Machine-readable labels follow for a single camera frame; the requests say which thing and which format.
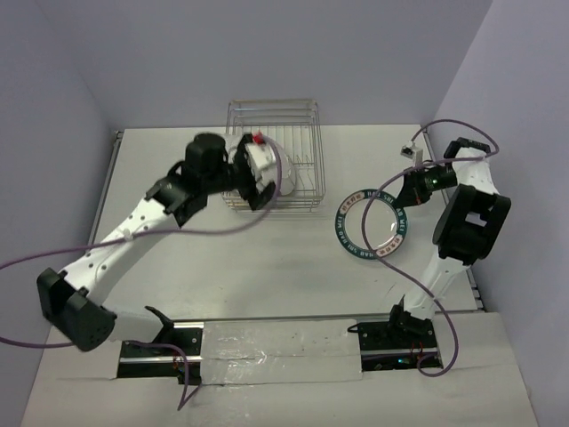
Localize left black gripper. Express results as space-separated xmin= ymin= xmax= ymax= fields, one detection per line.
xmin=203 ymin=133 xmax=280 ymax=209

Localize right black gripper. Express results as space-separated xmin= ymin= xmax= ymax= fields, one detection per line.
xmin=395 ymin=165 xmax=460 ymax=209

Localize teal lettered rim plate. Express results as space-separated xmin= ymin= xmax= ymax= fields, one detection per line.
xmin=334 ymin=189 xmax=409 ymax=260

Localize orange sunburst plate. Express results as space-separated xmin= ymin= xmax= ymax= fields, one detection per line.
xmin=262 ymin=140 xmax=296 ymax=197

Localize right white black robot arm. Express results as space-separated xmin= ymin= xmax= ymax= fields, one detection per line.
xmin=386 ymin=138 xmax=511 ymax=348

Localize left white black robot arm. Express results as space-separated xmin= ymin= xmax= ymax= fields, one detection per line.
xmin=36 ymin=133 xmax=285 ymax=355

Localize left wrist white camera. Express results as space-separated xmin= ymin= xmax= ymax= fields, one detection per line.
xmin=245 ymin=133 xmax=277 ymax=189

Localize wrist white camera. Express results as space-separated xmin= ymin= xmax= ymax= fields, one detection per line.
xmin=400 ymin=141 xmax=423 ymax=166
xmin=245 ymin=133 xmax=277 ymax=189

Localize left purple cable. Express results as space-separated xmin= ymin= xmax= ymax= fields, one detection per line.
xmin=0 ymin=137 xmax=283 ymax=411

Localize purple cable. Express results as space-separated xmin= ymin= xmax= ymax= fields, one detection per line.
xmin=360 ymin=118 xmax=501 ymax=379
xmin=0 ymin=137 xmax=283 ymax=411

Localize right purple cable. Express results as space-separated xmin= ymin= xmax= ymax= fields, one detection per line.
xmin=360 ymin=118 xmax=501 ymax=379

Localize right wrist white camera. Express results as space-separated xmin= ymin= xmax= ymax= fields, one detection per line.
xmin=400 ymin=141 xmax=423 ymax=166

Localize silver wire dish rack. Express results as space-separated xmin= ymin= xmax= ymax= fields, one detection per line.
xmin=226 ymin=99 xmax=325 ymax=214

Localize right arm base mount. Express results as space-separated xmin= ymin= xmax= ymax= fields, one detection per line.
xmin=347 ymin=321 xmax=443 ymax=372

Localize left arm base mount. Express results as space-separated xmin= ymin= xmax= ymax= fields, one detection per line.
xmin=116 ymin=306 xmax=204 ymax=386

